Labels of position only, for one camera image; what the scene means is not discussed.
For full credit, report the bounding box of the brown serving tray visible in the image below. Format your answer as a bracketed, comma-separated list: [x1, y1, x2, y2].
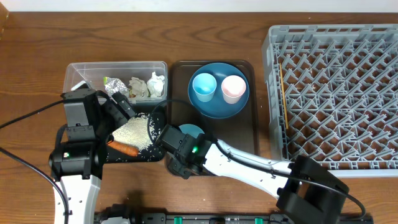
[167, 60, 259, 156]

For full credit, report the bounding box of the pink cup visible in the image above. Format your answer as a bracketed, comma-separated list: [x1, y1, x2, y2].
[221, 75, 246, 104]

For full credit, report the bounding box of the black plastic tray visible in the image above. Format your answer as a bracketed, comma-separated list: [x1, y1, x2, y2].
[106, 107, 164, 164]

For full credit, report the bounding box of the light blue bowl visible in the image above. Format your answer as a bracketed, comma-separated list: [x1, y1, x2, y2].
[178, 124, 204, 138]

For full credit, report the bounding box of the dark blue plate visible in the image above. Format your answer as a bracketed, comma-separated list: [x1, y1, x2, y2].
[188, 62, 250, 119]

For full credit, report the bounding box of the white tissue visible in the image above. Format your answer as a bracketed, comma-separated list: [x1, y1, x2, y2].
[147, 72, 165, 98]
[129, 77, 149, 98]

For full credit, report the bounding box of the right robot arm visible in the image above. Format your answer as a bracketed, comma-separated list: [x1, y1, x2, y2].
[155, 125, 349, 223]

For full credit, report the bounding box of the foil wrapper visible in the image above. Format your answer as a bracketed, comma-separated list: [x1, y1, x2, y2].
[103, 77, 129, 97]

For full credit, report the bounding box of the light blue cup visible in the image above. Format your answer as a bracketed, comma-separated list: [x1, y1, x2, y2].
[192, 73, 217, 103]

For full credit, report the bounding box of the grey dishwasher rack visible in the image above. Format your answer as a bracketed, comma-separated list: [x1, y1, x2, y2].
[262, 24, 397, 178]

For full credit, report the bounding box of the orange carrot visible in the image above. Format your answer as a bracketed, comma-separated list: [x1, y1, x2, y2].
[107, 141, 139, 157]

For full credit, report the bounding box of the white rice pile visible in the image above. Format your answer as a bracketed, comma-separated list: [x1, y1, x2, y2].
[113, 113, 152, 151]

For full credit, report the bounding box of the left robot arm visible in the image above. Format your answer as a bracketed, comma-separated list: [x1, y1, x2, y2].
[49, 88, 136, 223]

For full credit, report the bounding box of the clear plastic bin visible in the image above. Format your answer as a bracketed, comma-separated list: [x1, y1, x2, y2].
[63, 61, 168, 107]

